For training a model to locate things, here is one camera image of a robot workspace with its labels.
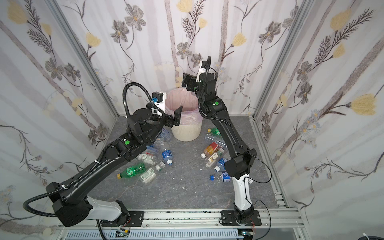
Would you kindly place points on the blue cap bottle near bin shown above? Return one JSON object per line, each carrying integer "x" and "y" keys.
{"x": 165, "y": 134}

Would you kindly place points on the green bottle yellow cap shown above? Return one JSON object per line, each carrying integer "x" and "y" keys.
{"x": 214, "y": 131}
{"x": 132, "y": 171}

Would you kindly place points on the clear bottle green white label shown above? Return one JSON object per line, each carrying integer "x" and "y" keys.
{"x": 213, "y": 158}

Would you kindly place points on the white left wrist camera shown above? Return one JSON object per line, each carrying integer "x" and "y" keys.
{"x": 157, "y": 100}

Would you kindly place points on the cream plastic waste bin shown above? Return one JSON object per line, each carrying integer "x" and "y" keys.
{"x": 187, "y": 133}

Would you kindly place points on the square clear bottle white cap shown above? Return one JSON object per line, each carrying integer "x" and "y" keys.
{"x": 147, "y": 159}

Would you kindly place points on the pepsi bottle blue cap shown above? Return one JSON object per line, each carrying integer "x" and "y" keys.
{"x": 223, "y": 177}

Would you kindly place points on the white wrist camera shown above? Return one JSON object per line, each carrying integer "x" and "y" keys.
{"x": 203, "y": 68}
{"x": 157, "y": 100}

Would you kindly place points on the clear crushed bottle white cap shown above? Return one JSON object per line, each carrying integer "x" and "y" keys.
{"x": 215, "y": 139}

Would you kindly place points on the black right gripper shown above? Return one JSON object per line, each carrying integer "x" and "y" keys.
{"x": 191, "y": 84}

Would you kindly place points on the white slotted cable duct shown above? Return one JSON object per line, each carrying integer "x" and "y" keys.
{"x": 177, "y": 234}

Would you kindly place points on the red yellow label tea bottle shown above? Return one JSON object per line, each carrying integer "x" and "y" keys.
{"x": 209, "y": 150}

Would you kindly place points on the blue label bottle centre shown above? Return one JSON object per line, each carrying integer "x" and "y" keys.
{"x": 167, "y": 157}

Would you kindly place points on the square clear bottle green label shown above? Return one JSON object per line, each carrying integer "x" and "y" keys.
{"x": 149, "y": 175}

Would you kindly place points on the pink bin liner bag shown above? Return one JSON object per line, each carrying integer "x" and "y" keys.
{"x": 181, "y": 97}

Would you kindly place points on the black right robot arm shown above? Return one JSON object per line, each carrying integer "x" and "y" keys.
{"x": 213, "y": 108}

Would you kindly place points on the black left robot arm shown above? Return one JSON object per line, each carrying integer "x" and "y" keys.
{"x": 69, "y": 201}

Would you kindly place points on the clear bottle blue cap left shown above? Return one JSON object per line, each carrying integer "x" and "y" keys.
{"x": 152, "y": 150}

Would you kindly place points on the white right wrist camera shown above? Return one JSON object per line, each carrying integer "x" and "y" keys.
{"x": 203, "y": 68}

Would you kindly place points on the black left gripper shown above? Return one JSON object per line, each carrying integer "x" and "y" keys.
{"x": 169, "y": 119}

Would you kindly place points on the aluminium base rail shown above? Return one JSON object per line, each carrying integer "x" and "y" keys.
{"x": 277, "y": 224}

